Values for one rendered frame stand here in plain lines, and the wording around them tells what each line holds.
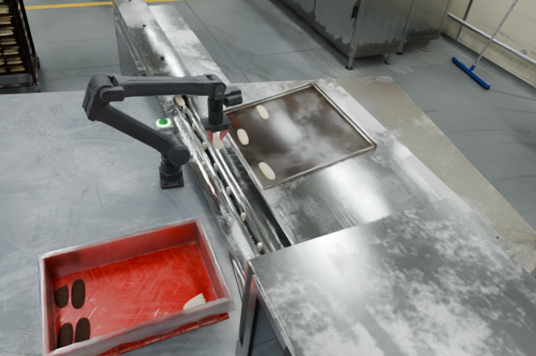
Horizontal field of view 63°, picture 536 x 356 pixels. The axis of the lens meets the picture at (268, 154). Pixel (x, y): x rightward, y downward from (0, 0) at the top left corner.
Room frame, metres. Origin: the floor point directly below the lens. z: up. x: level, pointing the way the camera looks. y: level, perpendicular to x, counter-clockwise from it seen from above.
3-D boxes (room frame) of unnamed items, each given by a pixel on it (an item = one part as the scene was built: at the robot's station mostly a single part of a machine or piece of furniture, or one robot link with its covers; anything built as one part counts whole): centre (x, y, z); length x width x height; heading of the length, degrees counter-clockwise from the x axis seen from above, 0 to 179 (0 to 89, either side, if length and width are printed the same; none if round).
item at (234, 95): (1.36, 0.18, 1.15); 0.11 x 0.09 x 0.12; 126
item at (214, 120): (1.34, 0.21, 1.06); 0.10 x 0.07 x 0.07; 120
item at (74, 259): (0.71, 0.33, 0.87); 0.49 x 0.34 x 0.10; 118
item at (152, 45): (2.26, 0.75, 0.89); 1.25 x 0.18 x 0.09; 30
